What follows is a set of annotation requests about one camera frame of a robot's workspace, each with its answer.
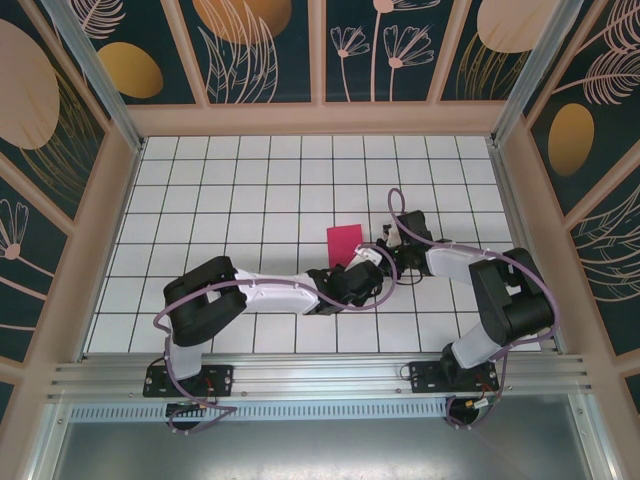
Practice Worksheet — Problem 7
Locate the long aluminium mounting rail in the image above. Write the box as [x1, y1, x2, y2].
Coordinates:
[47, 352, 596, 401]

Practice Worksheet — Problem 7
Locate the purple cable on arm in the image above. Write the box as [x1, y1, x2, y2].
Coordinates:
[388, 188, 559, 431]
[153, 249, 399, 436]

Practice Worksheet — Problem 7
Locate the aluminium side rail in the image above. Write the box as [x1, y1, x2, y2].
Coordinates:
[487, 137, 566, 356]

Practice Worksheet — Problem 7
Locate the grey metal sheet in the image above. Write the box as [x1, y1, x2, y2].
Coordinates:
[29, 394, 616, 480]

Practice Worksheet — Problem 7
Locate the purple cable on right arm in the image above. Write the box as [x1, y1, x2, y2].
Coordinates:
[388, 188, 559, 431]

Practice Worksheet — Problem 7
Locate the slotted grey cable duct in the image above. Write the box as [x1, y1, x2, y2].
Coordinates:
[69, 397, 451, 421]

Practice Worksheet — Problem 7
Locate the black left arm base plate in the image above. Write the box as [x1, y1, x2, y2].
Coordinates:
[143, 363, 236, 399]

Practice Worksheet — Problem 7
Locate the dark floral wall panel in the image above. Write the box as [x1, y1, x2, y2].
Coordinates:
[323, 0, 464, 105]
[82, 0, 197, 107]
[178, 0, 322, 106]
[0, 172, 71, 364]
[0, 14, 110, 226]
[527, 0, 640, 209]
[438, 0, 556, 104]
[569, 189, 640, 354]

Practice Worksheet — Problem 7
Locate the aluminium corner post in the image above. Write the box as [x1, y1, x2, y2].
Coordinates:
[492, 0, 586, 146]
[39, 0, 146, 154]

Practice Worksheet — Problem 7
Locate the pink paper sheet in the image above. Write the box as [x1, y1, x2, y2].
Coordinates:
[325, 223, 365, 268]

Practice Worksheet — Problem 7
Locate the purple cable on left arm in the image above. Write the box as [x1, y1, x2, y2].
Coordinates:
[153, 249, 399, 436]

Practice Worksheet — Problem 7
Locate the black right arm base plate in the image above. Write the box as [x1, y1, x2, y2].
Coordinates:
[408, 359, 500, 394]

